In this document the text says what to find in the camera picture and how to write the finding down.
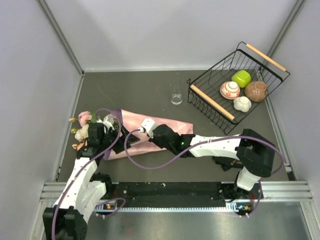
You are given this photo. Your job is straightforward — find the green square cup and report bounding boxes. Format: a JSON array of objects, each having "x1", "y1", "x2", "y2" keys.
[{"x1": 231, "y1": 70, "x2": 251, "y2": 88}]

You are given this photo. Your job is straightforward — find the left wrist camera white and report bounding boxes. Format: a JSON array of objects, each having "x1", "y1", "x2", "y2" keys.
[{"x1": 100, "y1": 115, "x2": 115, "y2": 134}]

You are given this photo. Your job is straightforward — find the brown ceramic pot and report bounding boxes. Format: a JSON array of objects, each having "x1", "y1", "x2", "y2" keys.
[{"x1": 244, "y1": 81, "x2": 267, "y2": 103}]

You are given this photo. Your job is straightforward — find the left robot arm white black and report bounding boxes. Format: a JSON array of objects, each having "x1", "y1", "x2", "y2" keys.
[{"x1": 42, "y1": 123, "x2": 124, "y2": 240}]

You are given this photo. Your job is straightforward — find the pink wrapping paper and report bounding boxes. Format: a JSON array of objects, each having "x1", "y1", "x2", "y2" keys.
[{"x1": 110, "y1": 109, "x2": 194, "y2": 156}]

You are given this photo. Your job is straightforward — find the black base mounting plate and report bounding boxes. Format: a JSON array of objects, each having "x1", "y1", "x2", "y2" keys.
[{"x1": 108, "y1": 182, "x2": 236, "y2": 208}]

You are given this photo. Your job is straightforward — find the black ribbon gold lettering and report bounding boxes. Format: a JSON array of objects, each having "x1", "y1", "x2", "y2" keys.
[{"x1": 213, "y1": 157, "x2": 244, "y2": 171}]

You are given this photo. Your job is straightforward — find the clear glass vase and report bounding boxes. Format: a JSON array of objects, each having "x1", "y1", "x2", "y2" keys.
[{"x1": 170, "y1": 72, "x2": 183, "y2": 105}]

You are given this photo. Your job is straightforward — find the white red patterned bowl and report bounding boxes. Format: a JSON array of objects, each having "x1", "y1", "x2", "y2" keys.
[{"x1": 220, "y1": 81, "x2": 240, "y2": 100}]

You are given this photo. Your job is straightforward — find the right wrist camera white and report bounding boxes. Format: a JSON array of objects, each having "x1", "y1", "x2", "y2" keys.
[{"x1": 140, "y1": 118, "x2": 158, "y2": 138}]

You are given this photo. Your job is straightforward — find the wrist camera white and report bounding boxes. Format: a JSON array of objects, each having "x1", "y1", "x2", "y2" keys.
[
  {"x1": 100, "y1": 115, "x2": 115, "y2": 134},
  {"x1": 140, "y1": 118, "x2": 158, "y2": 138}
]

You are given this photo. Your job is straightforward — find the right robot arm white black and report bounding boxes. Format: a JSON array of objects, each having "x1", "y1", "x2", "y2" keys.
[{"x1": 137, "y1": 124, "x2": 278, "y2": 202}]

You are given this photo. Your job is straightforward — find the aluminium rail with cable duct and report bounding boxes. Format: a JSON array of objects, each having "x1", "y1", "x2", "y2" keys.
[{"x1": 41, "y1": 181, "x2": 313, "y2": 215}]

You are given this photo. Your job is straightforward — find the white flower-shaped cup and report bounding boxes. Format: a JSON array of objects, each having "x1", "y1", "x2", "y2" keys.
[{"x1": 233, "y1": 96, "x2": 252, "y2": 113}]

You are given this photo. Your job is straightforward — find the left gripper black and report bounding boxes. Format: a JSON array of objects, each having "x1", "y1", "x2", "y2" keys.
[{"x1": 100, "y1": 123, "x2": 140, "y2": 154}]

